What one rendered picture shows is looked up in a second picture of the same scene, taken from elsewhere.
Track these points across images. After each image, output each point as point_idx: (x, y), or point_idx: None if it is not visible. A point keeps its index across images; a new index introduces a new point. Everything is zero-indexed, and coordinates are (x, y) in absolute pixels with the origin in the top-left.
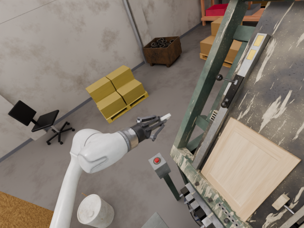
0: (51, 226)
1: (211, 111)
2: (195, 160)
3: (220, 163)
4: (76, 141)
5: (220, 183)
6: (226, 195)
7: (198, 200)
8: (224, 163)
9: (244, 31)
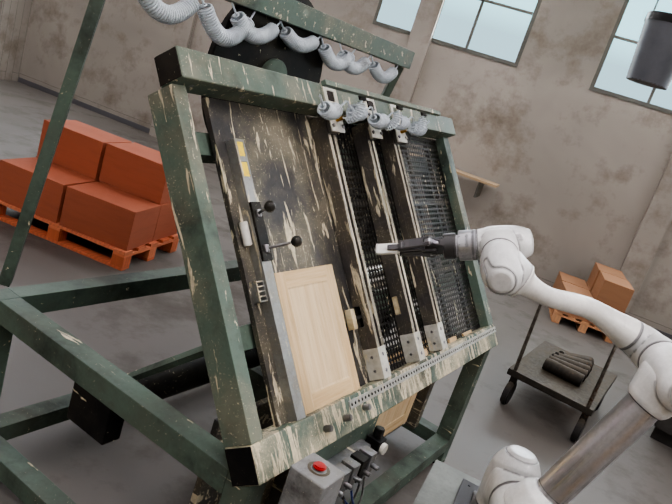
0: (584, 296)
1: None
2: (295, 401)
3: (307, 356)
4: (520, 254)
5: (326, 386)
6: (337, 388)
7: (337, 462)
8: (309, 348)
9: None
